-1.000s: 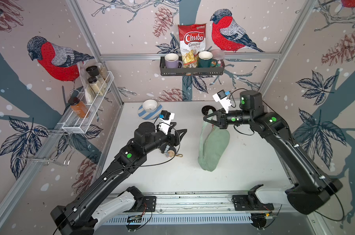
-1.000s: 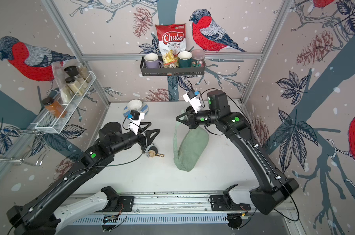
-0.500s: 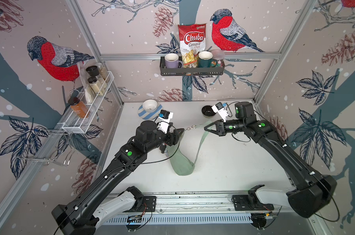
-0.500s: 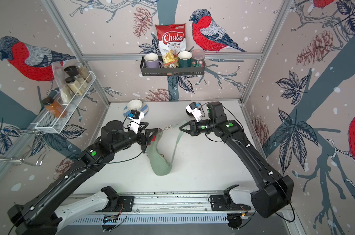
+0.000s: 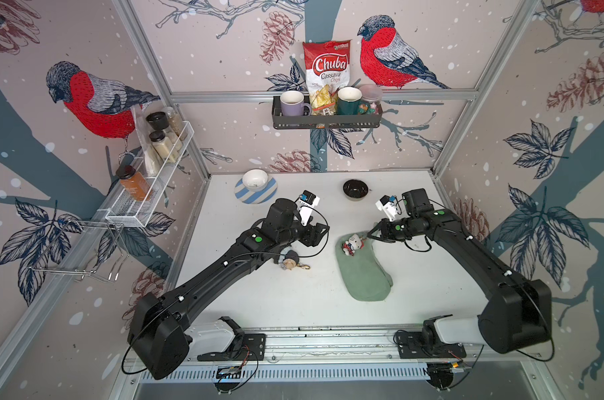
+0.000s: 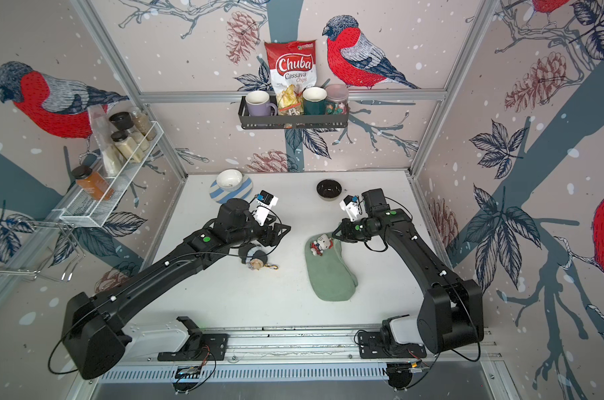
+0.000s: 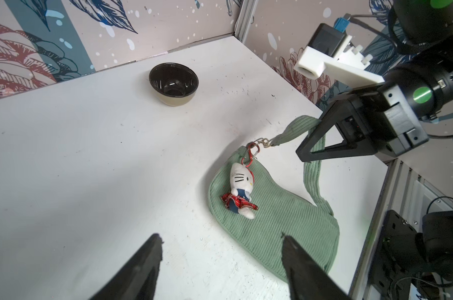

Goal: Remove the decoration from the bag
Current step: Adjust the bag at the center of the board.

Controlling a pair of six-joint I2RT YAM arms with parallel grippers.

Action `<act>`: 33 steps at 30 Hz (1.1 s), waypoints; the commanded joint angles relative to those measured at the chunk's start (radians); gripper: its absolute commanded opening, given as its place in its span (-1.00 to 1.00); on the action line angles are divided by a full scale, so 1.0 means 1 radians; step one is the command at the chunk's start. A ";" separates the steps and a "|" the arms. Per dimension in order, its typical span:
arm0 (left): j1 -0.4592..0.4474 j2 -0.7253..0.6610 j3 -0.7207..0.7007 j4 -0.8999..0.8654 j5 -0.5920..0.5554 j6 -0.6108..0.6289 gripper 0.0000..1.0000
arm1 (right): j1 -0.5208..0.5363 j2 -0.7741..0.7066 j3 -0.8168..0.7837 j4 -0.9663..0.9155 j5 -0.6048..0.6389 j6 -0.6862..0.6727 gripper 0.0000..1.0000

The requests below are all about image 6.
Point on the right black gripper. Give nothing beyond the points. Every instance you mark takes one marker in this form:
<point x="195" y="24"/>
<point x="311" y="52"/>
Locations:
<point x="346" y="236"/>

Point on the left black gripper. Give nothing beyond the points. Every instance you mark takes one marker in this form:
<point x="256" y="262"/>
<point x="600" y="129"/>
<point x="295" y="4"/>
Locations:
<point x="268" y="239"/>

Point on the dark plush doll keychain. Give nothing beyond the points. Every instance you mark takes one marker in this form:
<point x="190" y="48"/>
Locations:
<point x="255" y="257"/>

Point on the red white bear charm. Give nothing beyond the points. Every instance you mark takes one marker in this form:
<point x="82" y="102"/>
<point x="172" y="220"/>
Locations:
<point x="321" y="244"/>

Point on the green corduroy bag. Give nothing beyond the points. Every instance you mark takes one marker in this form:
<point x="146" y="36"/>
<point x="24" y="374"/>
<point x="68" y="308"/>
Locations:
<point x="329" y="275"/>

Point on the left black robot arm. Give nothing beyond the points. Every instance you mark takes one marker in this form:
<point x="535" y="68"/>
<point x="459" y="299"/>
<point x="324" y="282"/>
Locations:
<point x="93" y="326"/>

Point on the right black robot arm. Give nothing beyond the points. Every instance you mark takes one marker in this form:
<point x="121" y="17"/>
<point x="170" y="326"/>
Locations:
<point x="451" y="312"/>

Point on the red Chuba chips bag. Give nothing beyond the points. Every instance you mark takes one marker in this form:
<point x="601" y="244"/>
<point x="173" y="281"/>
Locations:
<point x="292" y="69"/>

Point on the clear plastic zip bag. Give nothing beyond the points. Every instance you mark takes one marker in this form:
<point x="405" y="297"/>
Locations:
<point x="112" y="158"/>

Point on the black small bowl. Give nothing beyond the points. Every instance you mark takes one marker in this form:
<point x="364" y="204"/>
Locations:
<point x="329" y="189"/>

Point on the blue striped saucer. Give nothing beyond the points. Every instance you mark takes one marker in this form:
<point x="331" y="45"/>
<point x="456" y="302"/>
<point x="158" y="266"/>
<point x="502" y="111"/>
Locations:
<point x="242" y="191"/>

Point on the white small bowl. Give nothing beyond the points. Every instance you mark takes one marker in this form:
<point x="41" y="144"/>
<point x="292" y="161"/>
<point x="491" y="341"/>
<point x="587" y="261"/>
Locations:
<point x="229" y="179"/>

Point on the purple mug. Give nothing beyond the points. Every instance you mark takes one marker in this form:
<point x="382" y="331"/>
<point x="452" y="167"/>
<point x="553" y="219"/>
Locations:
<point x="258" y="104"/>

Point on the pink lidded candy jar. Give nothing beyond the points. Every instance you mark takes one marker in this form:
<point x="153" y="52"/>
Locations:
<point x="337" y="100"/>

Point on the green mug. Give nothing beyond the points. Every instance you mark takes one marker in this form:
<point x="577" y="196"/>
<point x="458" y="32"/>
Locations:
<point x="314" y="101"/>

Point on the far brown spice jar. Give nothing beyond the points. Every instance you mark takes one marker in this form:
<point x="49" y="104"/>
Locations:
<point x="143" y="124"/>

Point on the beige spice jar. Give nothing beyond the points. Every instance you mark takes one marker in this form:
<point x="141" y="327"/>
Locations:
<point x="127" y="146"/>

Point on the black lid spice jar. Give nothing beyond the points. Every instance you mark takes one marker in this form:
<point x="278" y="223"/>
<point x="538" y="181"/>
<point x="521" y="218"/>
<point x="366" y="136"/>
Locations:
<point x="125" y="127"/>

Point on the orange spice bottle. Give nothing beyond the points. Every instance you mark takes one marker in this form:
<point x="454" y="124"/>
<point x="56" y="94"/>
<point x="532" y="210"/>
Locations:
<point x="92" y="183"/>

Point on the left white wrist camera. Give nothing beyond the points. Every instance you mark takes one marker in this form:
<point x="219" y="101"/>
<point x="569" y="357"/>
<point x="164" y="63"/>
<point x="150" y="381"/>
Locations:
<point x="265" y="201"/>

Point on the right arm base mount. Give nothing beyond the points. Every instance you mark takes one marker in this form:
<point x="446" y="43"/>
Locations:
<point x="387" y="342"/>

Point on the dark metal wall shelf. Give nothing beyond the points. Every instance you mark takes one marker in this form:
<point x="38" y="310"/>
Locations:
<point x="275" y="121"/>

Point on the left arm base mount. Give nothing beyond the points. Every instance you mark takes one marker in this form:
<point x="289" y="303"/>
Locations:
<point x="199" y="346"/>

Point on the white wire spice rack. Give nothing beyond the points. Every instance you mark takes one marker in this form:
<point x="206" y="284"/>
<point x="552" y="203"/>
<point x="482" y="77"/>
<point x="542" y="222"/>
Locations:
<point x="84" y="211"/>

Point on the metal wire hook rack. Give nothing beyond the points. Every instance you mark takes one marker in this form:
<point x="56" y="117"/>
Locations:
<point x="35" y="250"/>

